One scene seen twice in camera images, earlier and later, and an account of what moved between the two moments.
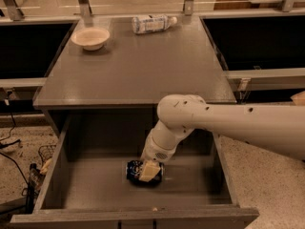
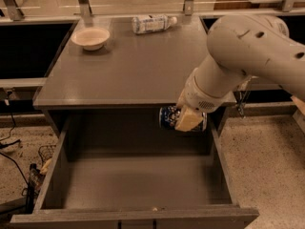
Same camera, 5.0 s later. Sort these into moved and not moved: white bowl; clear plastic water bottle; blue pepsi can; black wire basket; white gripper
Moved: white gripper; blue pepsi can
Not moved: black wire basket; clear plastic water bottle; white bowl
